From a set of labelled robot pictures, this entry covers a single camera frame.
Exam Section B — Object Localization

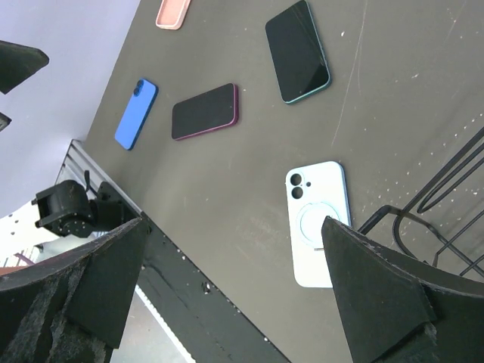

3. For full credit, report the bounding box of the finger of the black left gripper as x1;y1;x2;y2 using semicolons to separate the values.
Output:
0;113;11;132
0;41;49;95

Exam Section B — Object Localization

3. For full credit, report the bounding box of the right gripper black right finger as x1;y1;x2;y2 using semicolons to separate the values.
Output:
321;217;483;362

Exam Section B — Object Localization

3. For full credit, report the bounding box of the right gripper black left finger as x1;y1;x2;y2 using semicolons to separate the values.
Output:
1;218;150;362

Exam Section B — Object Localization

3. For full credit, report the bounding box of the light blue phone case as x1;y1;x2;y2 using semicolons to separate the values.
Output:
285;161;351;289

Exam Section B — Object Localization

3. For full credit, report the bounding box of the pink phone case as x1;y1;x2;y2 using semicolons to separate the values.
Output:
155;0;191;30

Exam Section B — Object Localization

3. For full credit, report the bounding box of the purple-edged black phone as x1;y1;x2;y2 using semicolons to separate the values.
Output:
171;83;239;141

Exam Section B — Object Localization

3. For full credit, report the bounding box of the teal-edged black phone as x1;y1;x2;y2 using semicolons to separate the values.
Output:
265;1;331;104

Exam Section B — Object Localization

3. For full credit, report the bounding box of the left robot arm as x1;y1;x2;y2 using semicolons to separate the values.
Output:
1;41;138;238

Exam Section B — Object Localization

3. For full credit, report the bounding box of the blue phone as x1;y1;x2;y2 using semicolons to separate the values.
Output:
114;78;158;150

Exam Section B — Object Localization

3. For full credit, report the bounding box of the black wire dish rack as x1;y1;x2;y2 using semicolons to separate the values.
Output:
357;125;483;282

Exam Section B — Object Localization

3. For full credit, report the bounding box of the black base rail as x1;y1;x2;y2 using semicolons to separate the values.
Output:
138;213;288;362

